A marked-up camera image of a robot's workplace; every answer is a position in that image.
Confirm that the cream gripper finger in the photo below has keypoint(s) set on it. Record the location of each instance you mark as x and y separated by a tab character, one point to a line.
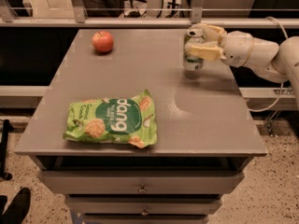
211	32
209	53

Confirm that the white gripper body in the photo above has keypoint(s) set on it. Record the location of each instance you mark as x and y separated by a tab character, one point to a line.
237	48

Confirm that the green silver 7up can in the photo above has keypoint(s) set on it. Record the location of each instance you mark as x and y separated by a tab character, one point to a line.
193	61

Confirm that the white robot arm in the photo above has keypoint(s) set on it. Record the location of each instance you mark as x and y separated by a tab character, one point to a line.
266	59

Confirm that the metal glass railing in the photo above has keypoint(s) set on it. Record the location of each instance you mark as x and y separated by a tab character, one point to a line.
154	13

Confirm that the grey drawer cabinet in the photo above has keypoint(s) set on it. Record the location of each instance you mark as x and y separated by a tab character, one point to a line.
203	123

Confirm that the green dang chips bag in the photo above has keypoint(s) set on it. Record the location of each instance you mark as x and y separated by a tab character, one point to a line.
113	120

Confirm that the red apple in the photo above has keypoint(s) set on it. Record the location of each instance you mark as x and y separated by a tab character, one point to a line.
103	41

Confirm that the middle grey drawer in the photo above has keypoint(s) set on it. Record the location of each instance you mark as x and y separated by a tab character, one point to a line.
146	204

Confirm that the bottom grey drawer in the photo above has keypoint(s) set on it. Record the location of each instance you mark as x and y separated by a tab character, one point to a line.
128	219

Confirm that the black stand base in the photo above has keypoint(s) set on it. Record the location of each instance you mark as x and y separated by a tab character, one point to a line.
5	130

